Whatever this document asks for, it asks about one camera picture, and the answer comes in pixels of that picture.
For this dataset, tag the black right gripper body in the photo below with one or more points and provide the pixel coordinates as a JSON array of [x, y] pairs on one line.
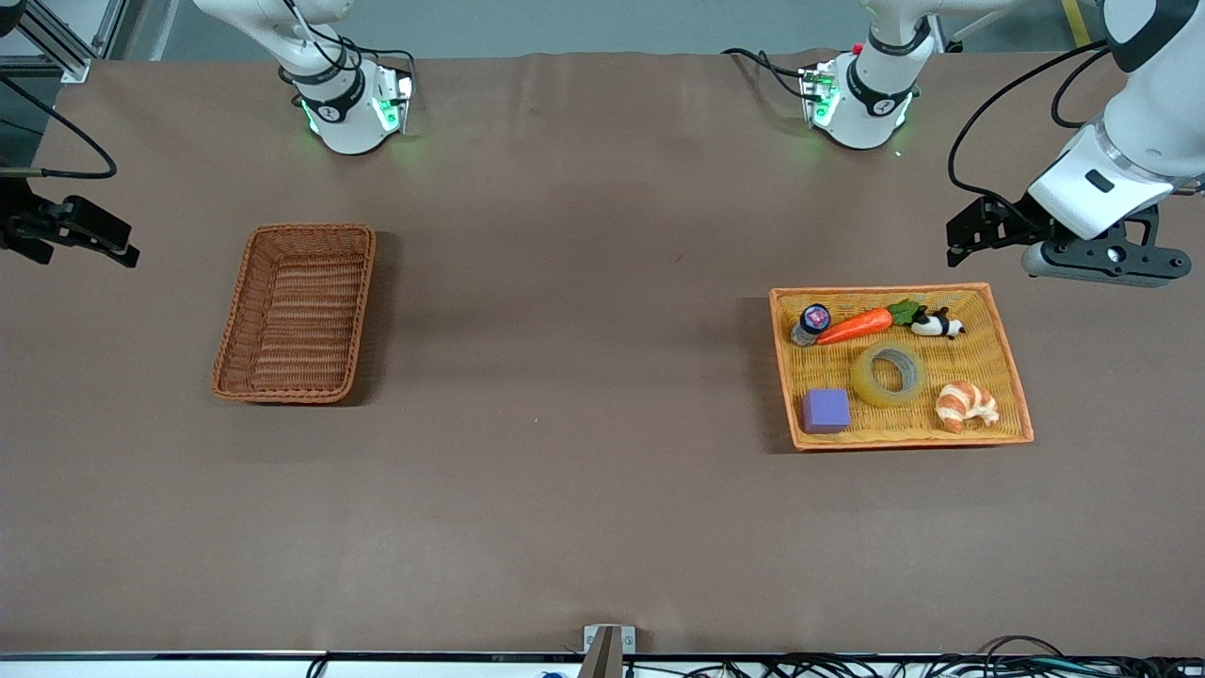
[[21, 222]]

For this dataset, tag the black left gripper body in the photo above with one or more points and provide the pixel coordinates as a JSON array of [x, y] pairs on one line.
[[1020, 229]]

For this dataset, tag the yellowish clear tape roll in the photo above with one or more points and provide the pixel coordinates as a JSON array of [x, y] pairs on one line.
[[861, 381]]

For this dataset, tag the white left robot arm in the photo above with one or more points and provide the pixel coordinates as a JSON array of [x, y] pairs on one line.
[[1144, 141]]

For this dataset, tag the orange wicker basket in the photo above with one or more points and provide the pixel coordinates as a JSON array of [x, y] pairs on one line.
[[894, 424]]

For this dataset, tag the brown wicker basket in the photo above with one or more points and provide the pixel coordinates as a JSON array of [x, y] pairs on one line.
[[301, 377]]

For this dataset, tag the black white panda toy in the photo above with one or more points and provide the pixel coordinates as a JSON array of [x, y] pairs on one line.
[[932, 325]]

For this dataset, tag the orange toy carrot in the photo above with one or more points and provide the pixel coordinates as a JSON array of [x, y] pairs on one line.
[[857, 326]]

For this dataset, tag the toy croissant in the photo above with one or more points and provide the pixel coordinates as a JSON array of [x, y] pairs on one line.
[[960, 403]]

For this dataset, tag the small bottle purple cap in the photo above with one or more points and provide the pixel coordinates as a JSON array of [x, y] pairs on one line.
[[814, 317]]

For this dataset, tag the purple cube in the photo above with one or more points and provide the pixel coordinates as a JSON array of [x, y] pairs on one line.
[[826, 411]]

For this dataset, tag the brown table cloth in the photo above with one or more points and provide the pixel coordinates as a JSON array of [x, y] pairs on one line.
[[584, 424]]

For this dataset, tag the aluminium frame profile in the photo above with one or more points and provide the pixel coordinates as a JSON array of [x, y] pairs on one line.
[[66, 61]]

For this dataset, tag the metal table bracket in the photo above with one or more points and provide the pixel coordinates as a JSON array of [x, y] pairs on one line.
[[607, 650]]

